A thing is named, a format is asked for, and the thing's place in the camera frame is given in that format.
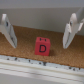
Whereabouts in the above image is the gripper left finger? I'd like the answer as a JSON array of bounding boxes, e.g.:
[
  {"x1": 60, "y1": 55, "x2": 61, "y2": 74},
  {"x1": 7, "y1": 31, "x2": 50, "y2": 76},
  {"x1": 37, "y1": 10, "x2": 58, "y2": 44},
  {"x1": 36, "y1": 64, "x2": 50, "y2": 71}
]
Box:
[{"x1": 0, "y1": 13, "x2": 19, "y2": 50}]

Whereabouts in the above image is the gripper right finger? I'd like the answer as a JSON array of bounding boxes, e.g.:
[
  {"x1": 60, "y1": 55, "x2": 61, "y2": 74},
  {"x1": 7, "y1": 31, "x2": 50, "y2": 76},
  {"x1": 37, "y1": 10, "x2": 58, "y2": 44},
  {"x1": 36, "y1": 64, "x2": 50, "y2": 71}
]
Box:
[{"x1": 62, "y1": 7, "x2": 84, "y2": 50}]

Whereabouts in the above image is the pink block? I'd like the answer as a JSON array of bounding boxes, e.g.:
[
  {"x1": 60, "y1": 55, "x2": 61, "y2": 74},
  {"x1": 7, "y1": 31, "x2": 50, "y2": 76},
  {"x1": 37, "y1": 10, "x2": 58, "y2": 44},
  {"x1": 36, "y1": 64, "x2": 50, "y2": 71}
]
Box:
[{"x1": 34, "y1": 36, "x2": 52, "y2": 57}]

